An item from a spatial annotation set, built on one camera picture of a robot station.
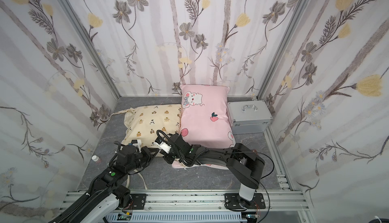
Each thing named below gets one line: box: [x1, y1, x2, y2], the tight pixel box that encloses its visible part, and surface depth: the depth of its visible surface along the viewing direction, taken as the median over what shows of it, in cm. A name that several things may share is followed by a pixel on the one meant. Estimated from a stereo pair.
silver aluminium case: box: [227, 100, 274, 135], surface depth 95 cm
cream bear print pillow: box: [109, 103, 181, 157], surface depth 92 cm
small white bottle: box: [91, 155, 102, 164], surface depth 87 cm
